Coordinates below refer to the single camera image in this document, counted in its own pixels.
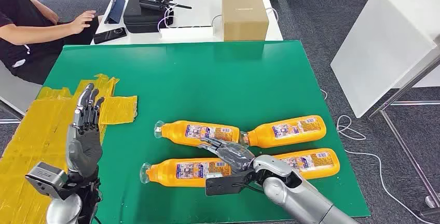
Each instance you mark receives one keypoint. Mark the person's right hand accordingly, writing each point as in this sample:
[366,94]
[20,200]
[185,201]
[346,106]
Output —
[82,21]

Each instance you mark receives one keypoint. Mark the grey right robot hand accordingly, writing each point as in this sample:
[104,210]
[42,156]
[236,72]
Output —
[233,155]

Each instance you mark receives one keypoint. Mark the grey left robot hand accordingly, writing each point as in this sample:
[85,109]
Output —
[84,147]

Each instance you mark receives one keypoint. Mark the person's left hand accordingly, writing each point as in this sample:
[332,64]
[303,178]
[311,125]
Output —
[52,17]

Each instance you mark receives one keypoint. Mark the orange detergent bottle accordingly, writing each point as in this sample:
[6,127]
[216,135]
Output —
[161,172]
[309,164]
[175,133]
[261,138]

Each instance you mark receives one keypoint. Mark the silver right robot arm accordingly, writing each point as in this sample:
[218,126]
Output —
[299,198]

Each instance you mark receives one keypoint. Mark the person's right forearm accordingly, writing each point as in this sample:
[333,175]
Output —
[34,33]

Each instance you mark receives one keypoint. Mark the person's left forearm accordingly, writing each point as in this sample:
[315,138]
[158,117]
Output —
[39,7]

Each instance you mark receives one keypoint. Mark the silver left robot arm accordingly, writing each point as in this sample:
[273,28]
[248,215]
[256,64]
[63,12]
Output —
[63,212]

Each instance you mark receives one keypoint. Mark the black smartphone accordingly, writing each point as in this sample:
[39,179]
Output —
[110,35]

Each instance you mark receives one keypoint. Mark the dark tablet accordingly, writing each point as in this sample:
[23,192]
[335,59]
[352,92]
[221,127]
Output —
[117,11]

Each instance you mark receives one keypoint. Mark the person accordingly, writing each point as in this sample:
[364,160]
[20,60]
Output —
[17,2]

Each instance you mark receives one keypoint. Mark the yellow tape sheet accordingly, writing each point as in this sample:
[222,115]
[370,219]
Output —
[34,129]

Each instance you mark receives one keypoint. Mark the black carrying case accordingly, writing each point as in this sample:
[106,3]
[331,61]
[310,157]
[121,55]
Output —
[141,18]

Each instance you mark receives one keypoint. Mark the green table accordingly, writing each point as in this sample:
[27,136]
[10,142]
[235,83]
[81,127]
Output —
[206,85]

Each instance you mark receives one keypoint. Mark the cardboard box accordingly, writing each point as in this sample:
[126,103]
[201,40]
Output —
[244,19]

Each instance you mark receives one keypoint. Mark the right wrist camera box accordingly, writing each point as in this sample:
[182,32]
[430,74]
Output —
[223,184]

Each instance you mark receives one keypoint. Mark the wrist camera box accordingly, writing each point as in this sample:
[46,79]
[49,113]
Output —
[44,179]
[223,184]

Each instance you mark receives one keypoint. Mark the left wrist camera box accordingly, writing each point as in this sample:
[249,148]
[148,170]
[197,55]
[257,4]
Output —
[44,179]

